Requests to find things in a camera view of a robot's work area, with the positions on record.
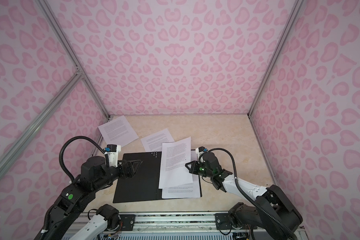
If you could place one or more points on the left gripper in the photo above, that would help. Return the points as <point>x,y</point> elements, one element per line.
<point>132,172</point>

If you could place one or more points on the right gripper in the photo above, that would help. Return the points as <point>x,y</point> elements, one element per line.
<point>194,167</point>

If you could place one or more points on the black and white folder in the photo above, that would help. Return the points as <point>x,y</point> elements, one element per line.
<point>144,186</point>

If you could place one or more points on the hidden paper sheet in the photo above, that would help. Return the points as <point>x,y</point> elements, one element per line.
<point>177,152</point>

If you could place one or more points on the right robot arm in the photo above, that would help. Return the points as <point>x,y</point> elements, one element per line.
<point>269,208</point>

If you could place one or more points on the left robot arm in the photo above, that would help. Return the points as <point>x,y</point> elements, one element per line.
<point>73,200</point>

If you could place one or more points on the centre highlighted paper sheet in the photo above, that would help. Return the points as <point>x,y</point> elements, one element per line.
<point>153,142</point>

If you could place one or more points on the left diagonal aluminium bar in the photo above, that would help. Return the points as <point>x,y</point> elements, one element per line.
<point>13,152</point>

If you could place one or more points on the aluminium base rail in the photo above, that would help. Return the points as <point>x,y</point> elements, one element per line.
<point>164,226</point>

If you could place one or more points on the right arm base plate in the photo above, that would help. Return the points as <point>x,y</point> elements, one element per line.
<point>225,221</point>

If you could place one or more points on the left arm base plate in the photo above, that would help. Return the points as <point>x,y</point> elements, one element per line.
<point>128,221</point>

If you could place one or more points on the left corner aluminium post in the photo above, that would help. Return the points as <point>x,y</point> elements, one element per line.
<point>67,46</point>

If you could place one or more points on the corner aluminium post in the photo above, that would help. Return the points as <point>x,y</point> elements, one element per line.
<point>67,46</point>
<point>298,7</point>

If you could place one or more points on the right corner aluminium post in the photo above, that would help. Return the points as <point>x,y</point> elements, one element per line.
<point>298,7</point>

